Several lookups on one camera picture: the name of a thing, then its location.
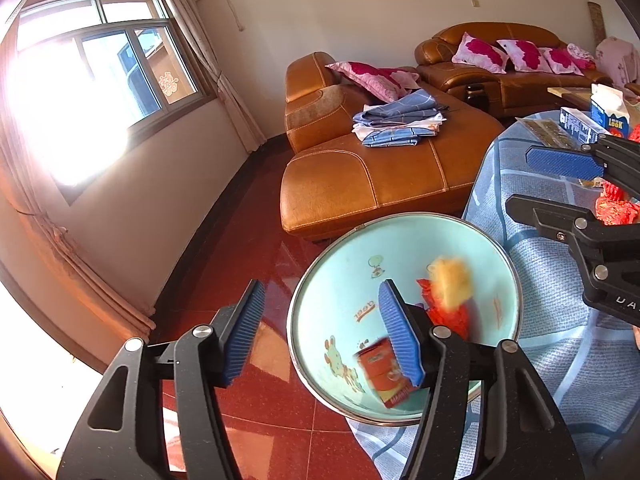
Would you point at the red plastic bag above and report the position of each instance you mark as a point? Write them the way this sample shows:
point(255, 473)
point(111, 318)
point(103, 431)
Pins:
point(450, 320)

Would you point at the folded blue plaid bedsheets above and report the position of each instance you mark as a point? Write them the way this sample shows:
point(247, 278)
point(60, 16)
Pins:
point(400, 110)

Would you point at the pink cloth-covered chair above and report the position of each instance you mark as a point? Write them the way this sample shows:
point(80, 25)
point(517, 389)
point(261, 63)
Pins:
point(617, 57)

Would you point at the blue white long carton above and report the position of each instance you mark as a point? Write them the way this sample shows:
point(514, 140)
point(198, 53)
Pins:
point(580, 125)

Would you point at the yellow sponge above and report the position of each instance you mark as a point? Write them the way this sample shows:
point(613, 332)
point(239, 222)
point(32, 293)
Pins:
point(452, 282)

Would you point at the glass-top wooden coffee table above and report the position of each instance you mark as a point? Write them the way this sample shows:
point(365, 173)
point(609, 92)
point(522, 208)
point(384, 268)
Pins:
point(570, 92)

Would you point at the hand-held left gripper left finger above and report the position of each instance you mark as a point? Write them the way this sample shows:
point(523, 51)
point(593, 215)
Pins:
point(245, 330)

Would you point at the brown leather three-seat sofa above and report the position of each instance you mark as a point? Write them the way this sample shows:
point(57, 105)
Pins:
point(525, 87)

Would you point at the gold patterned snack packet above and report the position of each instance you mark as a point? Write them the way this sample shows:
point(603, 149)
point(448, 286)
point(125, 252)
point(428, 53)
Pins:
point(545, 132)

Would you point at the blue white milk carton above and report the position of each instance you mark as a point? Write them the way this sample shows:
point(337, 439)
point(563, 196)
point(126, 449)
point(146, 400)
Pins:
point(612, 120)

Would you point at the mint green cartoon bin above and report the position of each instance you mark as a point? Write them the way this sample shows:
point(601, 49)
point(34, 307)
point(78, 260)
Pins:
point(350, 280)

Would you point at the pink floral cloth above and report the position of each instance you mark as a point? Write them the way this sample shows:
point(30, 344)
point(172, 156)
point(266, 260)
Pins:
point(580, 55)

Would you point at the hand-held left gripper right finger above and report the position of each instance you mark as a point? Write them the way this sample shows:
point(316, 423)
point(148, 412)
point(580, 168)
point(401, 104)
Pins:
point(400, 335)

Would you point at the pink floral pillow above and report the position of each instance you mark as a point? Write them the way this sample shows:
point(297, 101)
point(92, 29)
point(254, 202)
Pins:
point(480, 52)
point(370, 77)
point(522, 55)
point(560, 60)

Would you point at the sliding glass window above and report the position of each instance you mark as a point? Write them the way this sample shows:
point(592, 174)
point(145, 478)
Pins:
point(125, 70)

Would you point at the orange red snack box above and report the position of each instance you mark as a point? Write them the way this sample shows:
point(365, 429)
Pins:
point(382, 375)

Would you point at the red foam net sleeve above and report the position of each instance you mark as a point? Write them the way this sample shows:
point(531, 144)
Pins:
point(617, 207)

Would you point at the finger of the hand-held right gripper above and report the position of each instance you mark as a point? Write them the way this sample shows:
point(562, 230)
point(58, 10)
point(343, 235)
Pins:
point(550, 217)
point(565, 160)

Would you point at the blue plaid tablecloth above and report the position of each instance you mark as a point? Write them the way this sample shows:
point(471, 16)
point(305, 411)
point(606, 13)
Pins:
point(540, 285)

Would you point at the brown leather chaise sofa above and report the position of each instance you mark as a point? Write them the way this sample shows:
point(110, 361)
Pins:
point(360, 185)

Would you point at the beige rolled mat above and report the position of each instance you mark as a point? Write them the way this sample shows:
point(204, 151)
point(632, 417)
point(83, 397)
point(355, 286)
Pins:
point(595, 22)

